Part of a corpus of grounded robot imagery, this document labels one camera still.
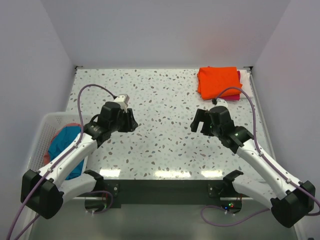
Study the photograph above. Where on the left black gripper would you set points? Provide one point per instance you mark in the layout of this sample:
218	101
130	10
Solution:
131	124

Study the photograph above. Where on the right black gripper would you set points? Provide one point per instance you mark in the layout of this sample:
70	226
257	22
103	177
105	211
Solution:
201	115

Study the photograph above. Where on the blue t shirt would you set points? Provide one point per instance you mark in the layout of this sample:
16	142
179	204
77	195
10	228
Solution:
62	147

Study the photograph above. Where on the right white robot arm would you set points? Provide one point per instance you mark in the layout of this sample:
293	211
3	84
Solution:
287	197

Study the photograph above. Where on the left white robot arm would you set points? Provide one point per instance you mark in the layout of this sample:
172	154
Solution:
46	190

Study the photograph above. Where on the folded magenta t shirt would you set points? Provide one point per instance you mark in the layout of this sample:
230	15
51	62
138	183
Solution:
235	97

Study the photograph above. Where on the folded orange t shirt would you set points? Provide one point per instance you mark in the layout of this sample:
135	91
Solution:
213	80

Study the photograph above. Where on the folded white t shirt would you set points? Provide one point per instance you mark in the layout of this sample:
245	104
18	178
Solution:
246	83

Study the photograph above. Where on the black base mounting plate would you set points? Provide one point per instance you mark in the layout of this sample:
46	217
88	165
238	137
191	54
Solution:
170	192

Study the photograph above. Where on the white plastic laundry basket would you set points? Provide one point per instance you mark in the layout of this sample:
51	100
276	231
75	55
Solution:
47	140

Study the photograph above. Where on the pink t shirt in basket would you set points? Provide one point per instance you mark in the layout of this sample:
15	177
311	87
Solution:
48	156

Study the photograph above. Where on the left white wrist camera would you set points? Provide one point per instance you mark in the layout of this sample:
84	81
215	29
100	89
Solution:
122	100

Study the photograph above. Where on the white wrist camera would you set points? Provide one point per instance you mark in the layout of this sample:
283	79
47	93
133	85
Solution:
122	100
219	102

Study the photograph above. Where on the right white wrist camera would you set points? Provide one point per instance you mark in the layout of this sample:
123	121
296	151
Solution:
219	102

